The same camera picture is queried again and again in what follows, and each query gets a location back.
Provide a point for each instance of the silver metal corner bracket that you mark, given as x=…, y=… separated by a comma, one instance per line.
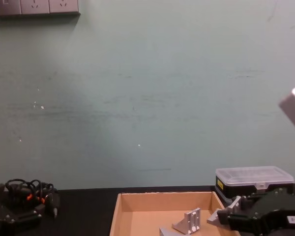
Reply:
x=190, y=220
x=229, y=207

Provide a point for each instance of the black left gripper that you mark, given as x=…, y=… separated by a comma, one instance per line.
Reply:
x=1, y=218

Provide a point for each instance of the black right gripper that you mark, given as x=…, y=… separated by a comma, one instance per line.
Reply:
x=273, y=211

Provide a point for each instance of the clear plastic case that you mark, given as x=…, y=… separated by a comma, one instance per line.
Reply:
x=253, y=175

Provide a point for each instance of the black table cloth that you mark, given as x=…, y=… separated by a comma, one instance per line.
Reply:
x=88, y=214

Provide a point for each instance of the brown cardboard tray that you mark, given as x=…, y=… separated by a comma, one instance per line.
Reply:
x=140, y=221

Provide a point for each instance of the grey wall socket panel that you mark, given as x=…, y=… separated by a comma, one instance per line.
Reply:
x=34, y=6

